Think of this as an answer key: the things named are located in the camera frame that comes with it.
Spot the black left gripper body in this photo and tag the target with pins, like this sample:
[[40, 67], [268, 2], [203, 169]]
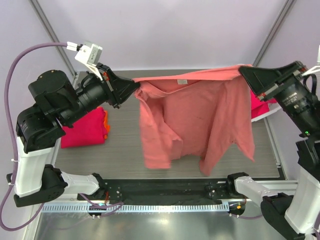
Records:
[[95, 91]]

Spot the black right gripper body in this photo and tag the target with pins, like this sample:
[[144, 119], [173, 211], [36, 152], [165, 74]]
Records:
[[292, 92]]

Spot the salmon pink t-shirt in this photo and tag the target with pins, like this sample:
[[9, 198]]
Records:
[[200, 113]]

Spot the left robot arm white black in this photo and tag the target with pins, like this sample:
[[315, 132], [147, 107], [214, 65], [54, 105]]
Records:
[[57, 105]]

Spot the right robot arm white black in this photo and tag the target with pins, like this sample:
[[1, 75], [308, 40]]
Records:
[[294, 87]]

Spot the white plastic laundry basket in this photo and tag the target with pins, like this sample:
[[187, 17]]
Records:
[[272, 108]]

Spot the crimson t-shirt in basket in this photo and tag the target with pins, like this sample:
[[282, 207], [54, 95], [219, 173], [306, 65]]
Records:
[[259, 107]]

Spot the folded crimson t-shirt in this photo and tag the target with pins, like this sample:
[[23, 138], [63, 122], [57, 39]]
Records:
[[87, 131]]

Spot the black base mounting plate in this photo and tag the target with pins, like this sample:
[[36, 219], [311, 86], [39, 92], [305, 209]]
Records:
[[123, 189]]

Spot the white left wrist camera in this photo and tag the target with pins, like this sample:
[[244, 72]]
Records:
[[89, 54]]

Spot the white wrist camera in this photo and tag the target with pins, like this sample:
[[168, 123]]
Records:
[[89, 54], [318, 55]]

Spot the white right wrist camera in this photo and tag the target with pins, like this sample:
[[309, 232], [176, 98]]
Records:
[[318, 55]]

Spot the right aluminium frame post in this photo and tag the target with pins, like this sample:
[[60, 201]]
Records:
[[276, 26]]

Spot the aluminium frame post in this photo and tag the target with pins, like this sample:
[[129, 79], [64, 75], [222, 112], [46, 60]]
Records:
[[52, 35], [276, 26]]

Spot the left aluminium frame post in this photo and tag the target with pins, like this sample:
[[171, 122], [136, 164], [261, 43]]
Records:
[[52, 35]]

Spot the perforated aluminium rail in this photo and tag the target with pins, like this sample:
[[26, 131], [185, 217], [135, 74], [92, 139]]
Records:
[[85, 207]]

